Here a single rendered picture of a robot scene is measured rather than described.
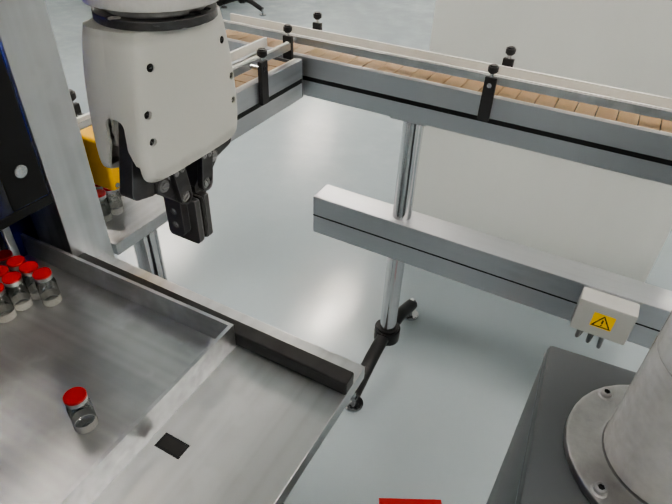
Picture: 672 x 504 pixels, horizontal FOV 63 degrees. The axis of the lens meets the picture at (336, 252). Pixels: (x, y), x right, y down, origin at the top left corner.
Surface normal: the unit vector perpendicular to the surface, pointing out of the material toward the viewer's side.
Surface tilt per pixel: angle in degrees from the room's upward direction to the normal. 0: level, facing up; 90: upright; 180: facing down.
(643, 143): 90
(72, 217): 90
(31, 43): 90
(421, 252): 90
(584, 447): 0
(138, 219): 0
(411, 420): 0
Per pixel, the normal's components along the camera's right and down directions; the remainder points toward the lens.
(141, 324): 0.04, -0.79
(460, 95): -0.48, 0.52
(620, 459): -0.98, 0.08
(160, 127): 0.81, 0.39
